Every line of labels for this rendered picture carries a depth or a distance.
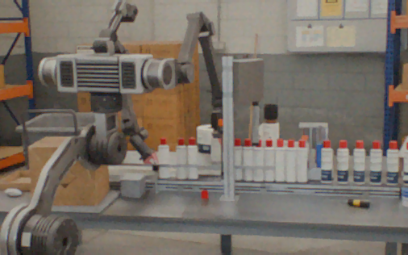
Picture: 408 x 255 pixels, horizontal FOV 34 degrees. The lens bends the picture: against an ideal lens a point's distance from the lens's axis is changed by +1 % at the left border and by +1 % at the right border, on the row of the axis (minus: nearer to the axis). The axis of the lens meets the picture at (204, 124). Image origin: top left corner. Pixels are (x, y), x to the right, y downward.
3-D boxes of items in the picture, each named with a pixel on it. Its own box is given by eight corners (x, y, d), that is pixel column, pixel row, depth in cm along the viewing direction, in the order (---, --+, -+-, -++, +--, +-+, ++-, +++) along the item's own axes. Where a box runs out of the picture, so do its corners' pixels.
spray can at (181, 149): (188, 177, 332) (187, 137, 329) (185, 180, 327) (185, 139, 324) (177, 177, 333) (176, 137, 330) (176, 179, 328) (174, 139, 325)
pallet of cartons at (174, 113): (206, 164, 751) (203, 39, 728) (183, 181, 673) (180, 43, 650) (109, 159, 785) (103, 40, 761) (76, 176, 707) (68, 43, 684)
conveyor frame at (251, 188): (398, 192, 317) (398, 182, 317) (401, 198, 307) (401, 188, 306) (71, 181, 348) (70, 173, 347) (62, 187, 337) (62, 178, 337)
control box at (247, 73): (264, 99, 312) (264, 59, 309) (239, 103, 300) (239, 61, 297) (247, 98, 319) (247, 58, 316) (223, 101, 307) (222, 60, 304)
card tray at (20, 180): (72, 178, 356) (72, 171, 355) (52, 191, 330) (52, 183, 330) (19, 177, 361) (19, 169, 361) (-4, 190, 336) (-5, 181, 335)
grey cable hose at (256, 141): (260, 144, 312) (260, 100, 308) (259, 146, 309) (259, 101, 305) (252, 144, 313) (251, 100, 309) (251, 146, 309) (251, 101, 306)
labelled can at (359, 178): (364, 182, 317) (364, 140, 313) (364, 185, 312) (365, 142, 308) (352, 181, 318) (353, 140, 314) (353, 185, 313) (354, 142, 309)
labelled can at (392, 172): (397, 183, 314) (398, 140, 311) (398, 186, 309) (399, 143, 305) (385, 183, 315) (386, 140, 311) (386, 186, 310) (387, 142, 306)
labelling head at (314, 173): (327, 173, 333) (327, 123, 328) (327, 180, 320) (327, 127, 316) (299, 173, 335) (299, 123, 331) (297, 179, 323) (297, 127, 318)
